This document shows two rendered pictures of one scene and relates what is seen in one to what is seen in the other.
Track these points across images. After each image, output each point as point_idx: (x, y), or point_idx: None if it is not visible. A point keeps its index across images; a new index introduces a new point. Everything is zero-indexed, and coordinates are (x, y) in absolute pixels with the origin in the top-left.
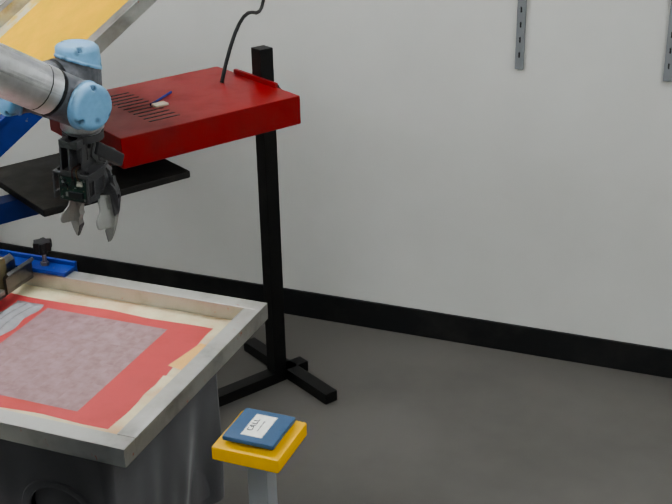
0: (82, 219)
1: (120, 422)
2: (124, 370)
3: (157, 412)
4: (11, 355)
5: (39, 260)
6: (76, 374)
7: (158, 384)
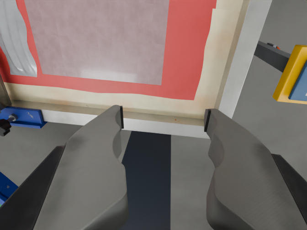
0: (117, 117)
1: (199, 91)
2: (170, 10)
3: (236, 98)
4: (51, 14)
5: None
6: (129, 31)
7: (212, 27)
